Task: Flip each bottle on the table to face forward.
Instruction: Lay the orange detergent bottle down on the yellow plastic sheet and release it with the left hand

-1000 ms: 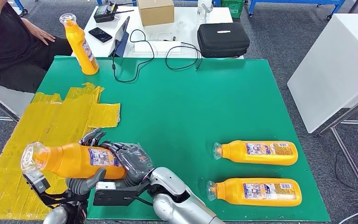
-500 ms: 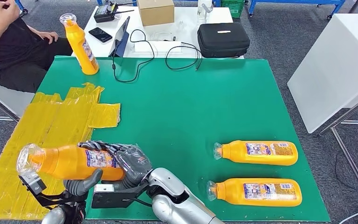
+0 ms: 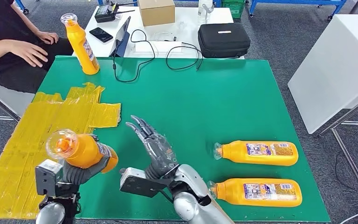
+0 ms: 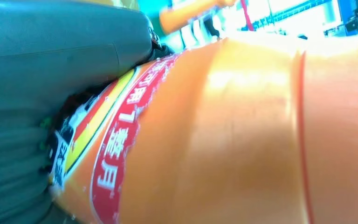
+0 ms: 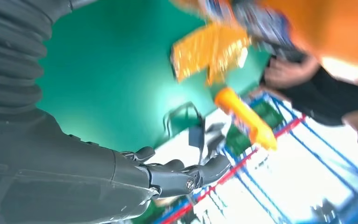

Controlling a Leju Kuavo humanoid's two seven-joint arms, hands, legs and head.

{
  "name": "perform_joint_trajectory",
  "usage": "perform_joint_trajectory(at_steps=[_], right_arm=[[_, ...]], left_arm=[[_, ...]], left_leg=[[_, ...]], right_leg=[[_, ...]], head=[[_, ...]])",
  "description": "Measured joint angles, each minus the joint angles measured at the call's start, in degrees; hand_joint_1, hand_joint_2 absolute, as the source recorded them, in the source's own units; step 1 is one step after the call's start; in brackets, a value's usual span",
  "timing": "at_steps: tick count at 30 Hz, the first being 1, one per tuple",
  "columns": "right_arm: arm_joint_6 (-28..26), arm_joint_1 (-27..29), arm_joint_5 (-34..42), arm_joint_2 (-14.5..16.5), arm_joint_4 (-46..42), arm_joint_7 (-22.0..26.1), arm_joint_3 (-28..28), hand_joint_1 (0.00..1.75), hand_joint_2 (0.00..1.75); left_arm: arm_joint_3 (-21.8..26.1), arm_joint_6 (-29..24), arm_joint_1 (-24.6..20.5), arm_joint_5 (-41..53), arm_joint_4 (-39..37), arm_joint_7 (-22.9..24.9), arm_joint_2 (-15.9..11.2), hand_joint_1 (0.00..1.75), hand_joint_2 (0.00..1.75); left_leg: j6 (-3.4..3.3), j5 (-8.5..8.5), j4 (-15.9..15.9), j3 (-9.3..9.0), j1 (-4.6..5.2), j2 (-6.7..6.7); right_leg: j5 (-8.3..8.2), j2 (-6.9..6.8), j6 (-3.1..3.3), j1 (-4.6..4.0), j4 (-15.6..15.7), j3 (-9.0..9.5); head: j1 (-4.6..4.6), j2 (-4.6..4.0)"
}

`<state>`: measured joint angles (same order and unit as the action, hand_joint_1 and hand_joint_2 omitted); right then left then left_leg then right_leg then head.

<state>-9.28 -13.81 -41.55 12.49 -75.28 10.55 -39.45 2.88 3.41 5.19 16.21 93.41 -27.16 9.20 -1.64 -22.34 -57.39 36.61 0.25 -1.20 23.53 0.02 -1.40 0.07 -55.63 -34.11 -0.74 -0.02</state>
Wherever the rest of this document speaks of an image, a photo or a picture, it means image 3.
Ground large white table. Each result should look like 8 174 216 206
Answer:
287 14 358 134

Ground person's left hand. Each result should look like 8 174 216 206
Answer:
37 31 59 45

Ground black zip case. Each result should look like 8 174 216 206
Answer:
197 22 251 59

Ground white bench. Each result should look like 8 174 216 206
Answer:
0 74 36 118

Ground person's right hand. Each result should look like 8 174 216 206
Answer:
10 39 49 68

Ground brown cardboard box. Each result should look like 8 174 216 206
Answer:
137 0 176 27

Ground orange plastic bottle clear cap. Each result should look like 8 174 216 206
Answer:
45 129 119 175
60 13 101 76
213 140 299 167
207 178 303 208

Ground blue metal rack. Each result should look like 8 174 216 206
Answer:
247 0 348 21
12 0 31 15
97 0 223 7

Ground green plastic crate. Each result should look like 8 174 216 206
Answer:
221 0 246 19

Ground metal table frame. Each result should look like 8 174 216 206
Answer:
318 91 358 211

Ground metal bench leg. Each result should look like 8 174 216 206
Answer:
0 86 21 123

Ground black remote controller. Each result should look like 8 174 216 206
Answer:
94 1 136 24

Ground black cable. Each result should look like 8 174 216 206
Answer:
112 29 156 84
165 42 203 72

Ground dark blue tablet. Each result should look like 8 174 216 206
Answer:
109 16 131 58

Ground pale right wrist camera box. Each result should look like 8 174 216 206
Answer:
119 167 167 198

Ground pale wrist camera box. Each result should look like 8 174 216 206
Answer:
119 167 167 198
34 159 65 197

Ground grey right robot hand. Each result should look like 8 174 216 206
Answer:
125 115 179 181

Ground black smartphone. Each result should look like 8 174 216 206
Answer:
89 27 114 43

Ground person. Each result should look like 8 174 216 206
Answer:
0 0 75 94

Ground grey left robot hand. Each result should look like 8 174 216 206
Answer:
62 155 113 187

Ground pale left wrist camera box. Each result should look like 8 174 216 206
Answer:
34 159 65 197

